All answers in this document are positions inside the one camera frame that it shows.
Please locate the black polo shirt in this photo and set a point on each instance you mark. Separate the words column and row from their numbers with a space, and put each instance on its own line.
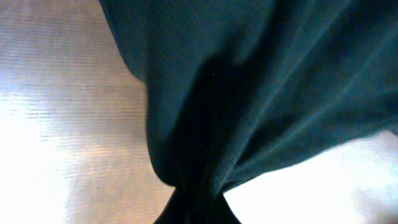
column 238, row 88

